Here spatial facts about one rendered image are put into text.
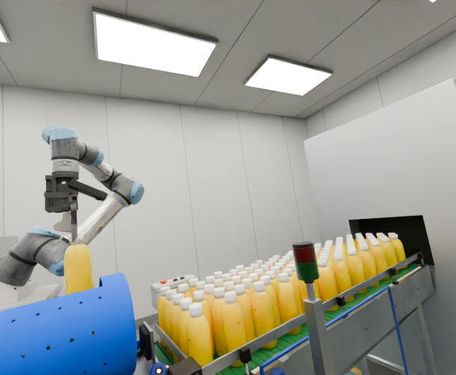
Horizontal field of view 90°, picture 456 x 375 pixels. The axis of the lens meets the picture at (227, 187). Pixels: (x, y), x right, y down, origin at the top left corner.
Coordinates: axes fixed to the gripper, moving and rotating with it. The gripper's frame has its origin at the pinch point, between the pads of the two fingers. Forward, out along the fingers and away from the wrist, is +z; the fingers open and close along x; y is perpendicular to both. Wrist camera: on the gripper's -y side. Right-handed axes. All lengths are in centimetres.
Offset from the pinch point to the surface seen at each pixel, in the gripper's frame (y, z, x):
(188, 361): -23.8, 36.1, 24.4
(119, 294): -9.5, 16.9, 14.9
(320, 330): -55, 34, 43
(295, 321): -64, 39, 26
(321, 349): -54, 38, 43
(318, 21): -234, -205, -37
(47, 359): 5.8, 25.4, 19.3
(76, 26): -7, -203, -149
